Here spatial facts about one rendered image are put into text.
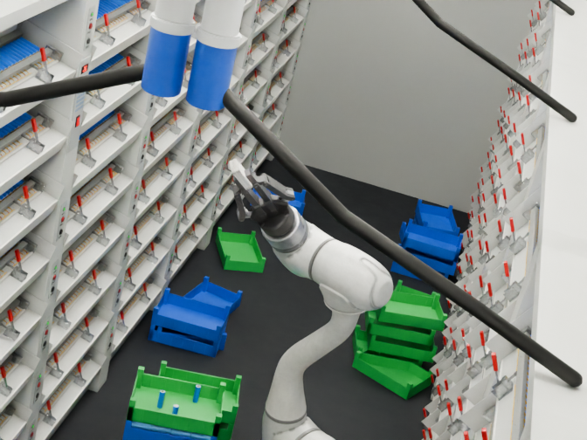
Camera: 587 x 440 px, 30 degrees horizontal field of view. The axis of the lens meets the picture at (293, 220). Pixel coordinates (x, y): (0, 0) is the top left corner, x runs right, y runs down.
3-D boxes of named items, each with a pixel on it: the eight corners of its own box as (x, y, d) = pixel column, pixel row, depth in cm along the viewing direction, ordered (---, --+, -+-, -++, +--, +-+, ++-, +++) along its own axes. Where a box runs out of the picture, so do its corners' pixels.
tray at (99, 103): (146, 85, 376) (162, 51, 370) (74, 139, 322) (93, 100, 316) (96, 54, 376) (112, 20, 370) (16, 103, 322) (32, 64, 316)
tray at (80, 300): (112, 285, 410) (127, 257, 404) (42, 365, 356) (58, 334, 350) (65, 257, 410) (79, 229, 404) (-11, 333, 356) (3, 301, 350)
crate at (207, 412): (222, 402, 374) (226, 382, 371) (217, 437, 356) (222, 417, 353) (134, 385, 372) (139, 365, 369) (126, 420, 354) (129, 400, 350)
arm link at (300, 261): (285, 203, 238) (331, 228, 231) (308, 235, 251) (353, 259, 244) (256, 244, 236) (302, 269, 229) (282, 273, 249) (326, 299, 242)
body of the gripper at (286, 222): (257, 214, 232) (239, 194, 225) (293, 199, 231) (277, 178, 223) (264, 244, 228) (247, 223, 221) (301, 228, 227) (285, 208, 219)
